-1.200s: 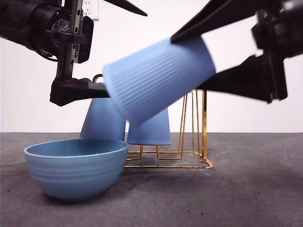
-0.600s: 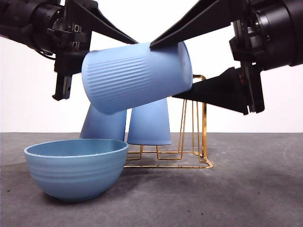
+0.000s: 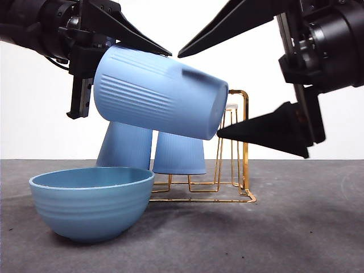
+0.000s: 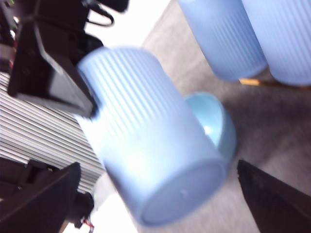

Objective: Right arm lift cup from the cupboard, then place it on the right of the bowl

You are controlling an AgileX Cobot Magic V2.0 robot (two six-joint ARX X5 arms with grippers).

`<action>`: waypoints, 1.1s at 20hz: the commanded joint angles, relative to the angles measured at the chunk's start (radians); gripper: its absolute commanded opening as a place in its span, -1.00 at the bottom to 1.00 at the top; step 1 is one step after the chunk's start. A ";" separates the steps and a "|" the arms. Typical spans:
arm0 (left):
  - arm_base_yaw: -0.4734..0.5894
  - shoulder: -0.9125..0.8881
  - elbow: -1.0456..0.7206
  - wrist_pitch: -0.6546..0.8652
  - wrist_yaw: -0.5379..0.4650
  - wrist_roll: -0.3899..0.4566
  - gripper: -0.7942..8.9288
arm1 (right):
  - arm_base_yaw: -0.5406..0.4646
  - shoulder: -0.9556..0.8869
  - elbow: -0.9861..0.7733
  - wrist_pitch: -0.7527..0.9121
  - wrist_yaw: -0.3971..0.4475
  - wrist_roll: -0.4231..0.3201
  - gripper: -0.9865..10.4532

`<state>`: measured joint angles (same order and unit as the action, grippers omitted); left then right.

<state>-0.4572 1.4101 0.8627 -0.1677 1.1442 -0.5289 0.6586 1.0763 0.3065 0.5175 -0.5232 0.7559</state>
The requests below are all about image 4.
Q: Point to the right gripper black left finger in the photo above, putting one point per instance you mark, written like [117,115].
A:
[36,211]

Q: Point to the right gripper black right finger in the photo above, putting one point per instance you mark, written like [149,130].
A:
[281,206]

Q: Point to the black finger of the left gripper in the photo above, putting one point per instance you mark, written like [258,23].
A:
[48,82]

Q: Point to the blue ribbed cup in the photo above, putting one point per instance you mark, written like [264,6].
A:
[145,133]
[223,41]
[286,43]

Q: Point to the light blue ribbed bowl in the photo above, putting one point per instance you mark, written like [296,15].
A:
[218,136]

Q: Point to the tilted blue ribbed cup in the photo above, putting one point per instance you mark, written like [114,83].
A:
[223,41]

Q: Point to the ribbed aluminium panel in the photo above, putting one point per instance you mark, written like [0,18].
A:
[36,126]

